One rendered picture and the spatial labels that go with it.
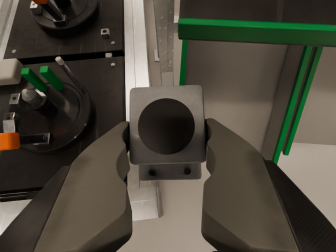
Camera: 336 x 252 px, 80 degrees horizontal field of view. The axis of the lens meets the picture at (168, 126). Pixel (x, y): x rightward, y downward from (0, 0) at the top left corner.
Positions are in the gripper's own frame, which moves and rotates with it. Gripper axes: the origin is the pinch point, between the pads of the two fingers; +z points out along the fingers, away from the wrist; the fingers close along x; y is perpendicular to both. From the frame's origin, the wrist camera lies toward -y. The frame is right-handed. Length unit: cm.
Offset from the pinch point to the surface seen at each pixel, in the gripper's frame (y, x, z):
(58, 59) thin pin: -0.7, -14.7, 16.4
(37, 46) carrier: -0.1, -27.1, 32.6
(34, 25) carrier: -3.6, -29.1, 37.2
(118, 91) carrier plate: 7.1, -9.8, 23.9
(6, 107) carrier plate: 8.1, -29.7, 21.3
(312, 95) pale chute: 5.6, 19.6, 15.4
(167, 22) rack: -4.4, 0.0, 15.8
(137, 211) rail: 20.0, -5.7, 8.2
